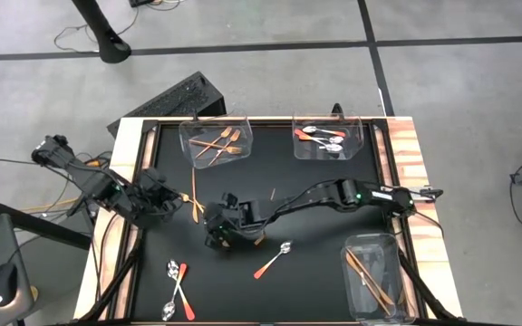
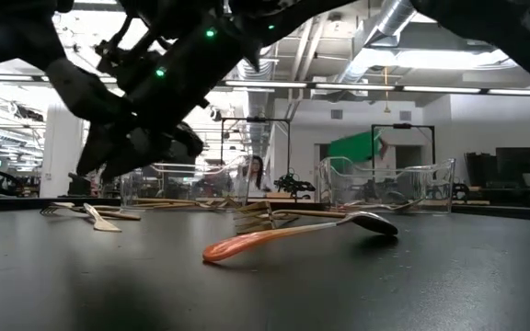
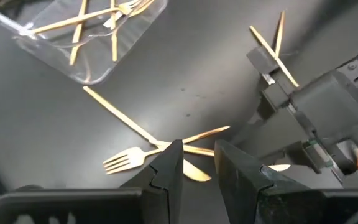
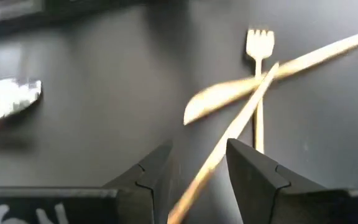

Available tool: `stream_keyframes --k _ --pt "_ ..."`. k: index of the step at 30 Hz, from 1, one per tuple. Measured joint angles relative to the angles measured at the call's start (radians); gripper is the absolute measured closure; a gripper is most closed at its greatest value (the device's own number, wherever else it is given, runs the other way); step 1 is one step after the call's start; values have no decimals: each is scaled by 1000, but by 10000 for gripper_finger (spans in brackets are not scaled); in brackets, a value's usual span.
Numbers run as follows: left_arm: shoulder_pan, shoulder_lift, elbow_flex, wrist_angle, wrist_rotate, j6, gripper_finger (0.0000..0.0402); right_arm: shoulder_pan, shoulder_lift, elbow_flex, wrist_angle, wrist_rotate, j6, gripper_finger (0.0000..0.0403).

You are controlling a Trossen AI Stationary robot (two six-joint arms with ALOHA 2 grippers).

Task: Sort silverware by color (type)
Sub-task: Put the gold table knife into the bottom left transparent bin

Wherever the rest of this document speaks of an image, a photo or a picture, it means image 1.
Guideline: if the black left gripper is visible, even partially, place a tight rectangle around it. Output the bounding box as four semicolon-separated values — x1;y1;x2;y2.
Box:
141;168;186;219

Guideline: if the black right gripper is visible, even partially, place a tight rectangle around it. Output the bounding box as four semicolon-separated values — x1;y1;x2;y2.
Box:
204;193;269;250

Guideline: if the clear plastic container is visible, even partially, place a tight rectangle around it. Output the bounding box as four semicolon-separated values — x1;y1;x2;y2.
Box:
340;233;419;325
292;115;364;163
178;115;255;170

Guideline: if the black computer case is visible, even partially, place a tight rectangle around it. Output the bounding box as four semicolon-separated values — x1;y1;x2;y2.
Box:
106;71;227;137

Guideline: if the black desk foot bar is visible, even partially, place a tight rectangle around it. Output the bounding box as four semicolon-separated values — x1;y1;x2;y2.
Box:
0;198;92;251

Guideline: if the grey side table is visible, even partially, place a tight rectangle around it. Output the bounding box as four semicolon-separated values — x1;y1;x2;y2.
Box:
0;212;35;326

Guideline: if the black computer mouse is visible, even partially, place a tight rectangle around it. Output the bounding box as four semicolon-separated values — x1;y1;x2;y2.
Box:
0;262;20;309

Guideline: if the orange floor cable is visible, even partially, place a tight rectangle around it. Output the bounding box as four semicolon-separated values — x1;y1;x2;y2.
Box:
19;171;91;215

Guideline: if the thin black cable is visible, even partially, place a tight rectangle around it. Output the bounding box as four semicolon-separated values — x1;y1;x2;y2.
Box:
0;156;40;167

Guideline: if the black floor cable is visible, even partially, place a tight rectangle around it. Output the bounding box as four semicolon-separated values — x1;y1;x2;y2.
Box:
53;6;140;53

